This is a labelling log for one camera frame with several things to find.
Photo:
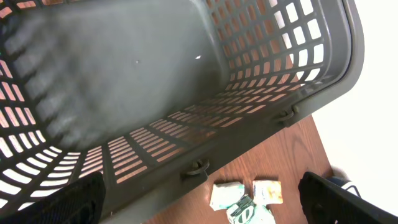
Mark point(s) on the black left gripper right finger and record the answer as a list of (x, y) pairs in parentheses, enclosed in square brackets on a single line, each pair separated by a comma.
[(336, 200)]

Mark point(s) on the teal small box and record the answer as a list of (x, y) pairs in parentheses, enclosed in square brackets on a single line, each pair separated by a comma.
[(224, 195)]

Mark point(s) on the orange small box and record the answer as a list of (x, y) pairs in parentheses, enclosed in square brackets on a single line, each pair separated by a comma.
[(266, 192)]

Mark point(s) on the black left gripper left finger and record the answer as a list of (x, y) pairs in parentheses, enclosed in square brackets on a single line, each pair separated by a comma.
[(80, 202)]

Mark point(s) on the teal snack packet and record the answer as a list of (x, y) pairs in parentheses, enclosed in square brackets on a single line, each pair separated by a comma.
[(262, 216)]

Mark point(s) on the grey plastic mesh basket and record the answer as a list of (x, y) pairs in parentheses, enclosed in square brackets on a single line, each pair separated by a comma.
[(157, 95)]

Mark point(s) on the black round-logo packet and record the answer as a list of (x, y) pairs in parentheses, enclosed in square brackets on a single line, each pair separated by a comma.
[(242, 211)]

